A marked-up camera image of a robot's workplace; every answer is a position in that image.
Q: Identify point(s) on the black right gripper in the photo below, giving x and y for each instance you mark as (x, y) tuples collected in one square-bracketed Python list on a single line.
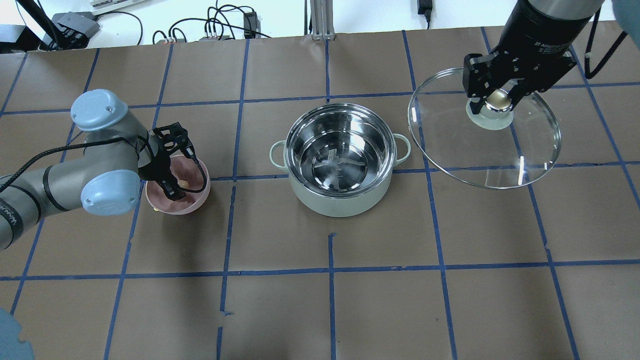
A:
[(534, 33)]

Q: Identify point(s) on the aluminium frame post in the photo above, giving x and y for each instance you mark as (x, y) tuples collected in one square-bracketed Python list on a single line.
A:
[(322, 20)]

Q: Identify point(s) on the glass pot lid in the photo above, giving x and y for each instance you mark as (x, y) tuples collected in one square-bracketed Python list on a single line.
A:
[(501, 147)]

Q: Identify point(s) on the black power adapter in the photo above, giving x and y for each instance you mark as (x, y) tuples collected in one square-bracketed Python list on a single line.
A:
[(250, 24)]

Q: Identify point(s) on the pale green steel pot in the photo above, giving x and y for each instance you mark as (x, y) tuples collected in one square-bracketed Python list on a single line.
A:
[(340, 158)]

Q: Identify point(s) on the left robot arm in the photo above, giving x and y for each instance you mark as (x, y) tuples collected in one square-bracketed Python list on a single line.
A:
[(102, 175)]

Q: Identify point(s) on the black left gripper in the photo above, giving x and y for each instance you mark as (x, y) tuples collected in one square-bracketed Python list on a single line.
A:
[(158, 169)]

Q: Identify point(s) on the pink bowl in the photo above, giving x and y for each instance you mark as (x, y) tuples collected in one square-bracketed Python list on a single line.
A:
[(183, 168)]

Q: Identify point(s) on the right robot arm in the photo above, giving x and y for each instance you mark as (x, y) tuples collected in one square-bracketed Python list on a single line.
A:
[(547, 18)]

